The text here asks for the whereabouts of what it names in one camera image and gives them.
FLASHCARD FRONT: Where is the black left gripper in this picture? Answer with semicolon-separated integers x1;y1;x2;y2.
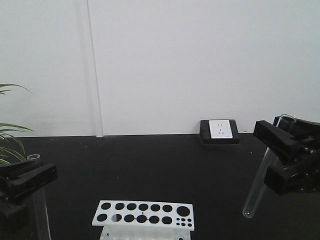
0;160;58;240

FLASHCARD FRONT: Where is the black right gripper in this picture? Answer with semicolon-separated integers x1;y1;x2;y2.
253;115;320;195

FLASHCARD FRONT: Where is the short clear test tube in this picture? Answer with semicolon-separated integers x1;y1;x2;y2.
26;154;52;240

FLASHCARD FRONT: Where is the tall clear test tube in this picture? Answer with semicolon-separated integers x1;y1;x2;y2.
242;114;297;219

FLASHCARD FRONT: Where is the white socket on black base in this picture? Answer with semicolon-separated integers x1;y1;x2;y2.
199;119;240;146

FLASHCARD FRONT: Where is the white test tube rack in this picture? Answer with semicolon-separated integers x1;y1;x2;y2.
91;200;195;240

